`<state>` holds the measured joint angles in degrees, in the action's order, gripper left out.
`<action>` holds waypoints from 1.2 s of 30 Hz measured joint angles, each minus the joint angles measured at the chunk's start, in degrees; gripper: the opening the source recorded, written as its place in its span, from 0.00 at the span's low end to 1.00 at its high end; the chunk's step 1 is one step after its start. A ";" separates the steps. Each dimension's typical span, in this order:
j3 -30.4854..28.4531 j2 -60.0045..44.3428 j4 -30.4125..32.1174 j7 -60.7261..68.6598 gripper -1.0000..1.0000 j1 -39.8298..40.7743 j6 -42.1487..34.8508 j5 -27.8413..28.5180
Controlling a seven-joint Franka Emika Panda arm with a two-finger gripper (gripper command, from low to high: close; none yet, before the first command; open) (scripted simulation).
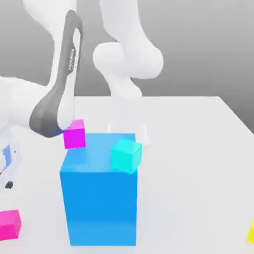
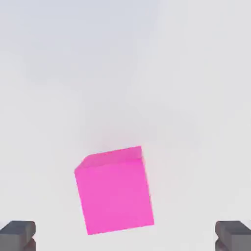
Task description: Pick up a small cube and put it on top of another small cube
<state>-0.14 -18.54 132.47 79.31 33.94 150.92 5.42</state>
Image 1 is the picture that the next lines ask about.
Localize small yellow cube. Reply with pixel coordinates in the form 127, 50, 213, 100
246, 219, 254, 245

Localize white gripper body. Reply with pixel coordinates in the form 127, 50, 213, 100
0, 139, 22, 180

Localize small pink cube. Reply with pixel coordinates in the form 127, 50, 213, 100
0, 209, 22, 241

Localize small cyan cube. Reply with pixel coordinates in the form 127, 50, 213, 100
111, 138, 143, 175

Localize large blue box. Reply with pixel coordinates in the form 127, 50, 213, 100
59, 132, 138, 247

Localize small magenta cube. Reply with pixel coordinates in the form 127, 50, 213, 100
63, 119, 87, 150

